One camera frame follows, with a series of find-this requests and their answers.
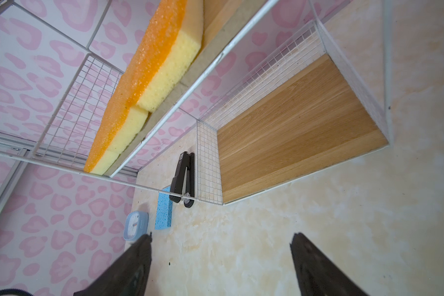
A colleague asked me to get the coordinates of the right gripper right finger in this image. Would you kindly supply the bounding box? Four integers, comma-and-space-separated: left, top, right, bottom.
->
290, 233, 367, 296

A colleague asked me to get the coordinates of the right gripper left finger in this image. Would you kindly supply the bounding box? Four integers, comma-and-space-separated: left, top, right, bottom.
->
74, 234, 152, 296

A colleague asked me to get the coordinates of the orange sponge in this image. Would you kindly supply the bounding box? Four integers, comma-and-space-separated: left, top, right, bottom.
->
108, 1, 204, 113
84, 93, 149, 175

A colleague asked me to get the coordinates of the blue square timer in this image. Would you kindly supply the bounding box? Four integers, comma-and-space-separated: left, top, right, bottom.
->
123, 211, 149, 242

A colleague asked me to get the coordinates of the blue sponge back left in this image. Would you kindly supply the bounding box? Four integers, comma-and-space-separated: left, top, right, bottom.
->
155, 192, 173, 230

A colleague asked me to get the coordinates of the black stapler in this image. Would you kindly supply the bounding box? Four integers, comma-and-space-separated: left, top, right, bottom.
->
169, 151, 196, 208

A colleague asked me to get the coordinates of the white wire wooden shelf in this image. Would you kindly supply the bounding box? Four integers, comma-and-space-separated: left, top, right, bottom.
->
0, 0, 395, 206

